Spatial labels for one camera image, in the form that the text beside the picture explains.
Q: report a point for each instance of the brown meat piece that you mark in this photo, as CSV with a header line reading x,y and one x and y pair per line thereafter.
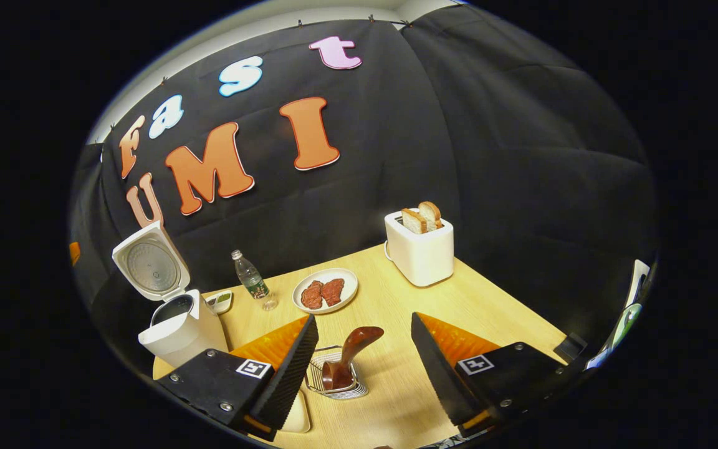
x,y
311,295
333,291

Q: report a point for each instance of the white rice cooker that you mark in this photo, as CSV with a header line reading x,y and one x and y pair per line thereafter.
x,y
184,330

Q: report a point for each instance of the black backdrop cloth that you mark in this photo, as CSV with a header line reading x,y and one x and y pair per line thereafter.
x,y
490,125

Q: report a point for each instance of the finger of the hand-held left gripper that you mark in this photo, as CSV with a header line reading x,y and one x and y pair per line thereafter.
x,y
74,253

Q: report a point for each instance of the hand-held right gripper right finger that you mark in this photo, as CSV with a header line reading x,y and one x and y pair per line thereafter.
x,y
443,374

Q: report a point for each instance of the clear plastic water bottle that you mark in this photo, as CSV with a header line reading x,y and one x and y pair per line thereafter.
x,y
252,279

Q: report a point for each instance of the brown wooden spoon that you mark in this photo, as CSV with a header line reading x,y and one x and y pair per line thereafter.
x,y
349,349

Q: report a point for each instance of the small black box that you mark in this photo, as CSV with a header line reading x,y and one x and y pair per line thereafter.
x,y
571,347

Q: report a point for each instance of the white round plate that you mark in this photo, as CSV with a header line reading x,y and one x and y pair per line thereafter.
x,y
346,280

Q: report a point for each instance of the white toaster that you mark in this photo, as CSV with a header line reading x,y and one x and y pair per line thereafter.
x,y
421,255

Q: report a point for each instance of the small dish of green beans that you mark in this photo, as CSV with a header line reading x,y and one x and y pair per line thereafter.
x,y
219,302

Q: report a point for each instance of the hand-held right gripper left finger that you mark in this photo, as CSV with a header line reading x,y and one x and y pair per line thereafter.
x,y
287,380

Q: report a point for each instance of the toast bread slice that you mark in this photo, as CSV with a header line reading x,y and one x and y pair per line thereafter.
x,y
431,213
414,221

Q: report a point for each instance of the green and white object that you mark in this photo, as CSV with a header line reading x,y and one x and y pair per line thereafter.
x,y
627,321

